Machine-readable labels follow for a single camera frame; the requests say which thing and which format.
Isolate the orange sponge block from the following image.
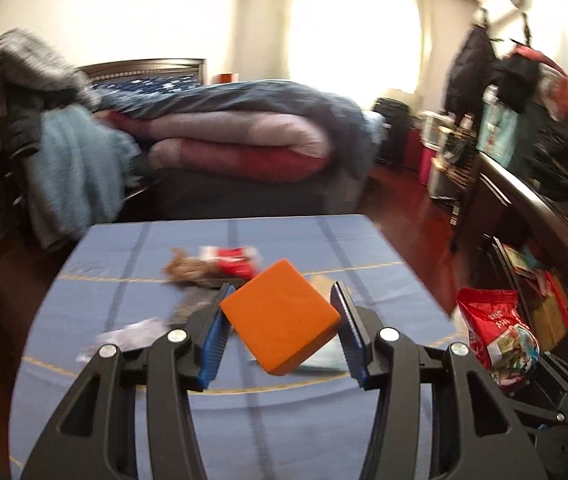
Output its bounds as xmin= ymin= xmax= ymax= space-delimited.
xmin=220 ymin=259 xmax=341 ymax=376

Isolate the orange toy dog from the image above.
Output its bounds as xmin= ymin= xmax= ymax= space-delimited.
xmin=163 ymin=248 xmax=222 ymax=287

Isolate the red snack wrapper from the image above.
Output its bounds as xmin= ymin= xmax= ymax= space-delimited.
xmin=198 ymin=246 xmax=261 ymax=280

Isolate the crumpled white paper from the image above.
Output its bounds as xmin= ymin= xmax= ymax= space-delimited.
xmin=76 ymin=318 xmax=170 ymax=363

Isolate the red plastic shopping bag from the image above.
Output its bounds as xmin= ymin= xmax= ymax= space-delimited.
xmin=456 ymin=287 xmax=540 ymax=390

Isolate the blue tablecloth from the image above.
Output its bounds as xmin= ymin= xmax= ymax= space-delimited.
xmin=9 ymin=214 xmax=460 ymax=479

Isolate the bed with grey sheet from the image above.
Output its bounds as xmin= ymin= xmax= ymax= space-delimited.
xmin=83 ymin=58 xmax=388 ymax=221

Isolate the dark wooden dresser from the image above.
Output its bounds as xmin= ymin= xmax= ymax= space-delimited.
xmin=450 ymin=154 xmax=568 ymax=362

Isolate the black suitcase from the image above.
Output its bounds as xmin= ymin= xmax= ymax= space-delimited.
xmin=373 ymin=98 xmax=413 ymax=167

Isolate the blue patterned duvet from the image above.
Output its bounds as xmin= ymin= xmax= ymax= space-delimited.
xmin=90 ymin=75 xmax=387 ymax=179

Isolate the pink and red comforter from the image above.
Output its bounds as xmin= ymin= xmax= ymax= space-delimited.
xmin=97 ymin=110 xmax=334 ymax=183

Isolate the light blue towel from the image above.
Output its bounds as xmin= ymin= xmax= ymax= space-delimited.
xmin=24 ymin=105 xmax=140 ymax=248

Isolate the pile of dark clothes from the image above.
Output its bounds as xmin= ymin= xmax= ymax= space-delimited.
xmin=525 ymin=110 xmax=568 ymax=203

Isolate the hanging black coat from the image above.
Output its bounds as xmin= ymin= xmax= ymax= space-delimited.
xmin=444 ymin=25 xmax=497 ymax=117

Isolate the grey jacket on chair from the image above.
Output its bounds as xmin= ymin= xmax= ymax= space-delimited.
xmin=0 ymin=28 xmax=100 ymax=158

